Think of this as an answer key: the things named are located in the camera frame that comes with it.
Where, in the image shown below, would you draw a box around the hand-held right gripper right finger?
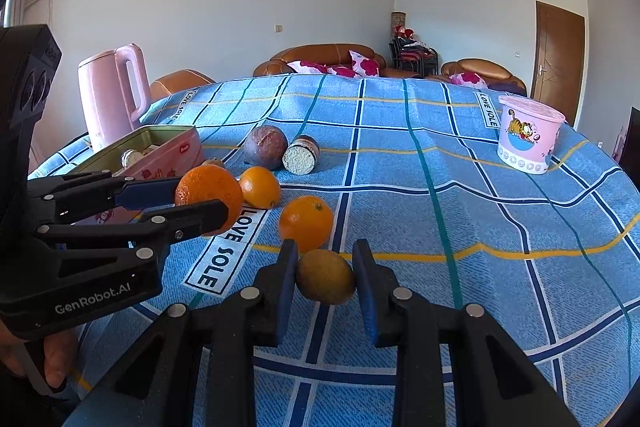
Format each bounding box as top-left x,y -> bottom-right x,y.
351,238 -> 581,427

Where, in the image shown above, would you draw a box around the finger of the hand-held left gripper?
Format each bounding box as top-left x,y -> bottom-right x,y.
27,172 -> 183,228
35,199 -> 231,253

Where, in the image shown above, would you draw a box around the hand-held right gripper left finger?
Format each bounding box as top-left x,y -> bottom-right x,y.
65,239 -> 299,427

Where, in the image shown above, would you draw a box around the large orange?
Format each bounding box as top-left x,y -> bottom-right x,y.
175,164 -> 244,236

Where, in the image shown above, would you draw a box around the yellow-green citrus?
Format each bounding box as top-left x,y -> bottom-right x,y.
296,249 -> 356,305

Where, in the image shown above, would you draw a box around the medium orange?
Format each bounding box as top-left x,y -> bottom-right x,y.
278,196 -> 334,254

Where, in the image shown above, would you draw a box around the small orange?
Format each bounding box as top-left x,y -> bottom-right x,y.
239,166 -> 282,209

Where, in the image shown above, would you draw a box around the person's left hand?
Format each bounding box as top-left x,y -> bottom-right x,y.
0,319 -> 80,393

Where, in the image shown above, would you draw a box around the pink electric kettle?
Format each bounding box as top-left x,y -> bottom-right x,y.
77,43 -> 152,152

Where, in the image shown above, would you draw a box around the brown leather armchair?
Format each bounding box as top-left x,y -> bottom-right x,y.
149,69 -> 217,100
425,58 -> 527,96

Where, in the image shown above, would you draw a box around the blue plaid tablecloth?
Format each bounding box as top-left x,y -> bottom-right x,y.
27,74 -> 640,427

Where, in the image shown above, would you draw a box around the brown leather sofa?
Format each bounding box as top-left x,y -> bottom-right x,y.
252,43 -> 423,79

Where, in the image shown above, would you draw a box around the small white cartoon cup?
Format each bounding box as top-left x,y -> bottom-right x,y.
497,95 -> 566,175

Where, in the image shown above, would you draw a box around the stacked black chairs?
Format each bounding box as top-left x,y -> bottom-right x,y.
389,34 -> 440,78

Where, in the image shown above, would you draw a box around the purple cloth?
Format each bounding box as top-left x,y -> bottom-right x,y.
485,78 -> 523,94

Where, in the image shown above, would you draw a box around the brown wooden door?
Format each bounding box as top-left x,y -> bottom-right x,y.
530,1 -> 586,125

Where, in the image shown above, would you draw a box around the black screen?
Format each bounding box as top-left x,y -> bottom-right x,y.
620,107 -> 640,178

